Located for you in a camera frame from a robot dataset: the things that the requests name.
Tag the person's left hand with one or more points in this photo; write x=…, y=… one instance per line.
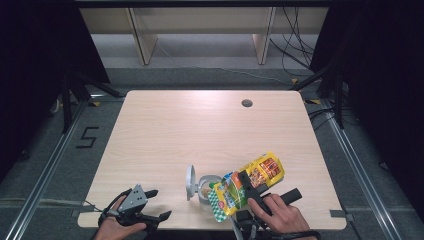
x=113, y=231

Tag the dark curtain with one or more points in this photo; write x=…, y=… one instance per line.
x=33, y=66
x=383, y=83

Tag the person's right hand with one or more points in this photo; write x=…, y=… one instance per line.
x=283, y=216

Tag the beige wooden shelf unit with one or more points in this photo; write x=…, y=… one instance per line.
x=200, y=20

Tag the brown granules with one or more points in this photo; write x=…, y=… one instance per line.
x=205, y=191

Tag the aluminium floor rail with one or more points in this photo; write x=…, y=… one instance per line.
x=46, y=173
x=363, y=173

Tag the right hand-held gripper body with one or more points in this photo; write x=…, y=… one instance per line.
x=248, y=226

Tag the black metal stand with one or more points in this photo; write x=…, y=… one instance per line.
x=338, y=100
x=66, y=100

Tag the grey table bracket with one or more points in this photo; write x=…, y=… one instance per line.
x=83, y=210
x=340, y=214

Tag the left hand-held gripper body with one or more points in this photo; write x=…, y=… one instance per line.
x=133, y=200

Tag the grey flip-lid jar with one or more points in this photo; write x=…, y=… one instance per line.
x=190, y=183

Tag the yellow spouted food pouch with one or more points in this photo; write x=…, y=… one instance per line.
x=266, y=170

